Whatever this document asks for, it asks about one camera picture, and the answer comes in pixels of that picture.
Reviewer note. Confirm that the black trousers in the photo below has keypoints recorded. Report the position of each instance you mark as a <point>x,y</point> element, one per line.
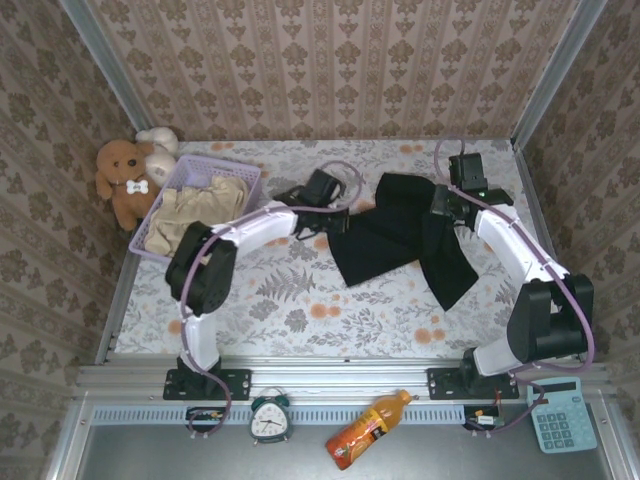
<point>390,240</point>

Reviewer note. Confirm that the beige garment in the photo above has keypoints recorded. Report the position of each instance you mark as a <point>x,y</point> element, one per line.
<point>200,210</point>

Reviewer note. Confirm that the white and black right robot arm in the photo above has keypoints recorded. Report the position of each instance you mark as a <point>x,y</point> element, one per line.
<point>505,240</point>

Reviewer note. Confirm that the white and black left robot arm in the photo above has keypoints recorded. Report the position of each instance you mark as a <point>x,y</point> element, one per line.
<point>260,225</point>

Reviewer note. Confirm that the floral tablecloth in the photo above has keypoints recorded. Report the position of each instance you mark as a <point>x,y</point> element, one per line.
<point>300,310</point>

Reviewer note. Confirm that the purple plastic basket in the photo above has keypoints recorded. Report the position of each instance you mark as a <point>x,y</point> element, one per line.
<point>210,167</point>

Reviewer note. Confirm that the white plush toy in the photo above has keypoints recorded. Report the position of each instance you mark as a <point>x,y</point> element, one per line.
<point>162,160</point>

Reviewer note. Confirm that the brown plush dog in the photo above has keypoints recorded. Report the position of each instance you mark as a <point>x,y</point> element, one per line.
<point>122,175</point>

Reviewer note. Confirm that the green alarm clock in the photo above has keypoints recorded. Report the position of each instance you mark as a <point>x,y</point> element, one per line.
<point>270,417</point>

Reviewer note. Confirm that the orange juice bottle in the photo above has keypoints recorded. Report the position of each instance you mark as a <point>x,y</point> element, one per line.
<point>365,432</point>

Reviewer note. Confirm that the small electronics board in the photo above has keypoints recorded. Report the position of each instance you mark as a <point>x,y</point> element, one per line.
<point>205,416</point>
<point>484,419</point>

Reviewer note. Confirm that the light blue calculator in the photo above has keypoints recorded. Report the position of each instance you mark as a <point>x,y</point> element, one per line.
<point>562,417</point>

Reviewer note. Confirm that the grey metal shelf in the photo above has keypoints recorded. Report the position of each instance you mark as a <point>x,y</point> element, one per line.
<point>200,457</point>

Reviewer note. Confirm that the aluminium table side rail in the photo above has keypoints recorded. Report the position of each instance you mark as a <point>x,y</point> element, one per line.
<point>537,200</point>
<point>117,310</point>

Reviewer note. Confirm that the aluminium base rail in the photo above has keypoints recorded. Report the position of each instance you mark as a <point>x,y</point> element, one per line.
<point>340,372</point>

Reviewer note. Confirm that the aluminium corner post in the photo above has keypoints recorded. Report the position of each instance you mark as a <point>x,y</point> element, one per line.
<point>555,75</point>
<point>107,65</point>

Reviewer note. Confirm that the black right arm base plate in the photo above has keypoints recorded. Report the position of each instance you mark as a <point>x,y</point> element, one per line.
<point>442,382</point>

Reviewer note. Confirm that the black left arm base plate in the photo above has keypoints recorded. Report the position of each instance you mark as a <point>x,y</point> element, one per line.
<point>235,382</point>

